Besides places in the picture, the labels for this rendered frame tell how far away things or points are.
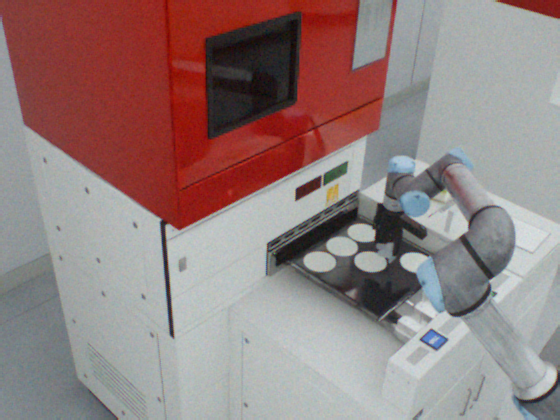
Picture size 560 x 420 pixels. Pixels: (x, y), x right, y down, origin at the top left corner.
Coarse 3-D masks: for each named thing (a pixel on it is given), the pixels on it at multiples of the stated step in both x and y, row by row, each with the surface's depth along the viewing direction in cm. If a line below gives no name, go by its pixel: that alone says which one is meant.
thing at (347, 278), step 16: (352, 224) 220; (368, 224) 221; (304, 256) 204; (336, 256) 205; (352, 256) 206; (400, 256) 207; (320, 272) 198; (336, 272) 199; (352, 272) 200; (368, 272) 200; (384, 272) 200; (400, 272) 201; (416, 272) 201; (336, 288) 193; (352, 288) 193; (368, 288) 194; (384, 288) 194; (400, 288) 195; (368, 304) 188; (384, 304) 189
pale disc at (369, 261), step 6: (366, 252) 208; (372, 252) 208; (360, 258) 205; (366, 258) 205; (372, 258) 205; (378, 258) 206; (384, 258) 206; (360, 264) 203; (366, 264) 203; (372, 264) 203; (378, 264) 203; (384, 264) 203; (366, 270) 201; (372, 270) 201; (378, 270) 201
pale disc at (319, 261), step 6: (318, 252) 206; (306, 258) 204; (312, 258) 204; (318, 258) 204; (324, 258) 204; (330, 258) 204; (306, 264) 201; (312, 264) 201; (318, 264) 201; (324, 264) 202; (330, 264) 202; (318, 270) 199; (324, 270) 199
